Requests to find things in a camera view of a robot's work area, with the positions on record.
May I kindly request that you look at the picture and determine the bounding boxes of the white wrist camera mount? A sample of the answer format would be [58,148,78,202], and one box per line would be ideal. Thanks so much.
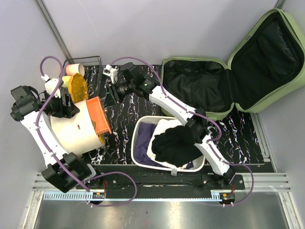
[41,75,63,98]
[102,64,117,84]

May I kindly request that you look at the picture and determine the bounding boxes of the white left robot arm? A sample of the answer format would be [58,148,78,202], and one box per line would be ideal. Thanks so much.
[10,86,103,193]

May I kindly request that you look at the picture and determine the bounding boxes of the black garment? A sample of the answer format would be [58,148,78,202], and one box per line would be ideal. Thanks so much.
[152,125,203,167]

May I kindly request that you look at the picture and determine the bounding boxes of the black wire dish rack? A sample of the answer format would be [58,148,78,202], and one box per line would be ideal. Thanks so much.
[60,56,103,100]

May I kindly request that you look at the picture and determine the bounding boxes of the white rectangular plastic basin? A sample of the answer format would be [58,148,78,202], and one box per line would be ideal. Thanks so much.
[131,116,205,175]

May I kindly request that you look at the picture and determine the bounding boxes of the white grey cloth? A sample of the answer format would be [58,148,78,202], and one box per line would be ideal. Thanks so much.
[146,118,205,176]

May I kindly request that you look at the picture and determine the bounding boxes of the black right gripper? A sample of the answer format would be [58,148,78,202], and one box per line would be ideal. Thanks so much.
[102,81,134,110]

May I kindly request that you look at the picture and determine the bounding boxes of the green hard-shell suitcase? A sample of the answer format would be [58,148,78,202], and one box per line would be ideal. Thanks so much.
[162,9,305,120]

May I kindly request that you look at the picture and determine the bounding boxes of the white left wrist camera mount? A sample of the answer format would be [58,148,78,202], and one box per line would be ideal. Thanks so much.
[41,75,63,98]

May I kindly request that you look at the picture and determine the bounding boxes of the pink cup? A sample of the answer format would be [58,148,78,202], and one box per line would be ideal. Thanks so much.
[65,63,85,76]

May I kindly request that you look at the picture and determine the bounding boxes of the navy blue garment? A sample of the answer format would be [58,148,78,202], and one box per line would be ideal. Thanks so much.
[134,121,198,171]

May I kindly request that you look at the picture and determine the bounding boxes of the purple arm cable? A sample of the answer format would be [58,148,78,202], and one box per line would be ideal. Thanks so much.
[111,56,254,208]
[35,56,138,207]

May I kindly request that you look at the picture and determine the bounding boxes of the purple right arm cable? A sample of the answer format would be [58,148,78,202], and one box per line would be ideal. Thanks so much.
[111,56,254,208]

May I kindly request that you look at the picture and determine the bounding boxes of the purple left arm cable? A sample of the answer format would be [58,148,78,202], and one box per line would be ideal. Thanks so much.
[35,56,138,207]

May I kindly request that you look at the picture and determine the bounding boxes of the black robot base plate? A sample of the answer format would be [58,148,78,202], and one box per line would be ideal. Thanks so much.
[75,164,245,201]

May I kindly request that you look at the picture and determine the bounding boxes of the white cylinder appliance orange lid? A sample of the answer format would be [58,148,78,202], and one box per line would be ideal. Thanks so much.
[51,96,112,155]

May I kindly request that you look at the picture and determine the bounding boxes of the aluminium rail frame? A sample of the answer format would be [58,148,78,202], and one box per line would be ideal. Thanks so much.
[21,173,305,229]

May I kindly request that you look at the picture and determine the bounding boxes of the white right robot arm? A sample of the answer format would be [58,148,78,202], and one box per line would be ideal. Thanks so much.
[103,62,236,189]

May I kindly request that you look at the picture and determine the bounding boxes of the light green cup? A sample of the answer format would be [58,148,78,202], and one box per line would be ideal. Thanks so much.
[62,75,71,88]

